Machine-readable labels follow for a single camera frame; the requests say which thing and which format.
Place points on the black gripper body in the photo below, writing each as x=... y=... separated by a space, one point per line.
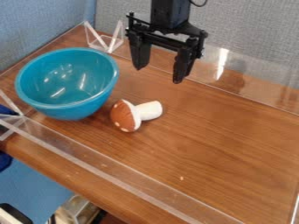
x=164 y=36

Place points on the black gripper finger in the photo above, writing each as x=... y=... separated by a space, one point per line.
x=187 y=54
x=140 y=50

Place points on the brown white plush mushroom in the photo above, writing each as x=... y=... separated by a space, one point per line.
x=127 y=115

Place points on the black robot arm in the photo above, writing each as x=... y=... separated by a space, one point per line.
x=171 y=12

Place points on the blue bowl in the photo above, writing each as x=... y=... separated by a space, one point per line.
x=67 y=82

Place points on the clear acrylic back barrier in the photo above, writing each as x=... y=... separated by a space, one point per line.
x=248 y=77

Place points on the clear acrylic barrier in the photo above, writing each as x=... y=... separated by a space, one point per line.
x=131 y=180
x=248 y=77

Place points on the dark blue object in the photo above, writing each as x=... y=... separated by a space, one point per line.
x=5 y=159

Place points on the clear acrylic front barrier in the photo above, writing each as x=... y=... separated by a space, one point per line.
x=131 y=180

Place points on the metal box under table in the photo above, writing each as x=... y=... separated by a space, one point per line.
x=75 y=211

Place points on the black white object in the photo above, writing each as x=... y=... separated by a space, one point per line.
x=12 y=216

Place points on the clear acrylic corner bracket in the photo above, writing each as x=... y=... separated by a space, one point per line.
x=103 y=42

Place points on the clear acrylic left bracket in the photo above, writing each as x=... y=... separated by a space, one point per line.
x=12 y=121

